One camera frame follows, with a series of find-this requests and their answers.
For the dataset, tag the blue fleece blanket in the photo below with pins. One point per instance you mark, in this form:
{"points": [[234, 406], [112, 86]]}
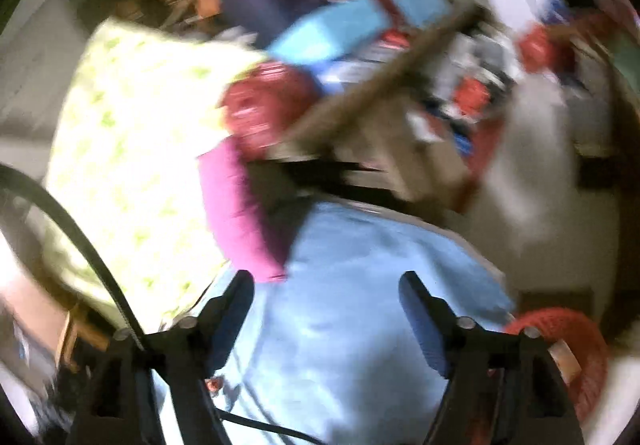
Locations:
{"points": [[350, 285]]}

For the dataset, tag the red bag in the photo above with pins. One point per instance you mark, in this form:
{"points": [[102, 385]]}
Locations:
{"points": [[260, 107]]}

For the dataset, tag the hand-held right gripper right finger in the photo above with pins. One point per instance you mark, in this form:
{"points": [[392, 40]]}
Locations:
{"points": [[425, 325]]}

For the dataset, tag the red woven basket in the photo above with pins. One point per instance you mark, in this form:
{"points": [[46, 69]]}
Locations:
{"points": [[580, 330]]}

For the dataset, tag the small red scrap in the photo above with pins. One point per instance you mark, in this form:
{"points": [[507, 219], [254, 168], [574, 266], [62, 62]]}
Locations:
{"points": [[215, 382]]}

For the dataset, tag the white cloth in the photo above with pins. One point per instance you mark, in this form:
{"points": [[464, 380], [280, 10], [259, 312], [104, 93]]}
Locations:
{"points": [[537, 160]]}

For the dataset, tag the beige item in basket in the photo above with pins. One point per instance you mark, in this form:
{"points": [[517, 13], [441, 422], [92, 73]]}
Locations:
{"points": [[565, 356]]}

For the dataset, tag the pink pillow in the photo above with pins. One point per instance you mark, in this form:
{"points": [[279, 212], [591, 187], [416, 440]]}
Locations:
{"points": [[235, 215]]}

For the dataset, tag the green floral quilt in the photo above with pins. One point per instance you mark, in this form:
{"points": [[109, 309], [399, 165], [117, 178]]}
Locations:
{"points": [[130, 150]]}

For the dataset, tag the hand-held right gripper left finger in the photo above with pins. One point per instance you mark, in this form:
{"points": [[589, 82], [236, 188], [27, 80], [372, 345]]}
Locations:
{"points": [[230, 325]]}

